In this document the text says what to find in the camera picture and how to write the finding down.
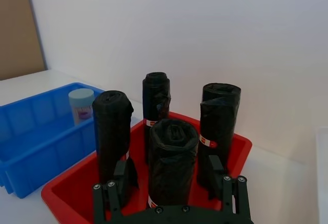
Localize blue plastic bin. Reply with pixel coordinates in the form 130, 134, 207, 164
0, 82, 107, 199

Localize white jar pale blue lid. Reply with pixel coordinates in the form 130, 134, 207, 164
68, 88, 95, 126

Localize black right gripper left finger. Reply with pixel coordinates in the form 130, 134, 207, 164
92, 160, 129, 224

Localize red plastic bin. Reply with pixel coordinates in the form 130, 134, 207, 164
40, 111, 253, 224

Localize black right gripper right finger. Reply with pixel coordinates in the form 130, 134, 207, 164
208, 155, 251, 220

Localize brown board panel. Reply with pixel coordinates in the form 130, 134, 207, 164
0, 0, 48, 82

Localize black garbage bag roll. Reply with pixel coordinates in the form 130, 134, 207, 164
147, 118, 199, 211
196, 83, 242, 201
142, 71, 172, 165
92, 90, 140, 207

